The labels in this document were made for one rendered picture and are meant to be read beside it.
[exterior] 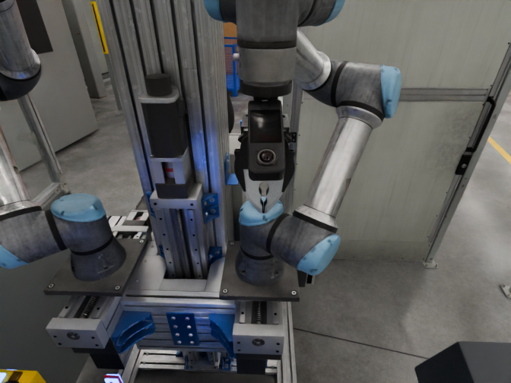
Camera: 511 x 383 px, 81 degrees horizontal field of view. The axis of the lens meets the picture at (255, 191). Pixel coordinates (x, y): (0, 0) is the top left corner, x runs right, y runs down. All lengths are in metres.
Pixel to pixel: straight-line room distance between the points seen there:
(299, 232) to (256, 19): 0.48
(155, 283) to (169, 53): 0.69
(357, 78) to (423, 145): 1.33
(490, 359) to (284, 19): 0.58
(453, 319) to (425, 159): 1.04
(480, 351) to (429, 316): 1.73
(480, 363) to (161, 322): 0.84
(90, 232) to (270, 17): 0.73
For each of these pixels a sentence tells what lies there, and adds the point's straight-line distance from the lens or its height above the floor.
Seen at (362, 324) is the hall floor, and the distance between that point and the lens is 2.16.
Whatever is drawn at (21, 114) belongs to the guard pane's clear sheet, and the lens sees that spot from 1.54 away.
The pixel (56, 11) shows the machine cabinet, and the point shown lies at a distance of 4.84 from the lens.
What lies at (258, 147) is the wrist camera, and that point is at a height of 1.57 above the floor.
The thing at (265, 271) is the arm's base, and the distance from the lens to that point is 0.86.
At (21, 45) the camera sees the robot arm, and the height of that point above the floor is 1.64.
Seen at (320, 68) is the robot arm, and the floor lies 1.58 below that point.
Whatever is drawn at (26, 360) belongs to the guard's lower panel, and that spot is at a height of 0.48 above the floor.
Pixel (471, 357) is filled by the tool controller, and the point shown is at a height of 1.25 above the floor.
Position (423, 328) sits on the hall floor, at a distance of 2.29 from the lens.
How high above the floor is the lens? 1.73
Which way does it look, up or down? 33 degrees down
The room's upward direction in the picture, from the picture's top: straight up
